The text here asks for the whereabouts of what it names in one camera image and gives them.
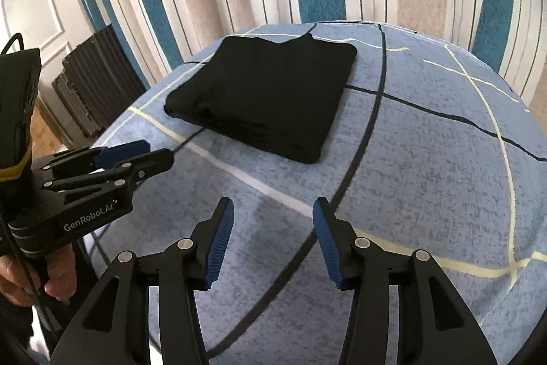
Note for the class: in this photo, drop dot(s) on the black pants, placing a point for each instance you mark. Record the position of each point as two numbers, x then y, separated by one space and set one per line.
277 97

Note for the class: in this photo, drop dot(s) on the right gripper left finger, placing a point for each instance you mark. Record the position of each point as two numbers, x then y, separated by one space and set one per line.
111 326

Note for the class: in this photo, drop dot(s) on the dark radiator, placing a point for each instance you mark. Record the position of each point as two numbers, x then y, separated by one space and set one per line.
97 82

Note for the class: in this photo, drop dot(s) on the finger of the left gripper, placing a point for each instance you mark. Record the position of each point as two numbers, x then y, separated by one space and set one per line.
88 159
90 191

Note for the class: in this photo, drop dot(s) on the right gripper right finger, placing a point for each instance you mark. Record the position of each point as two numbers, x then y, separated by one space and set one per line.
435 325

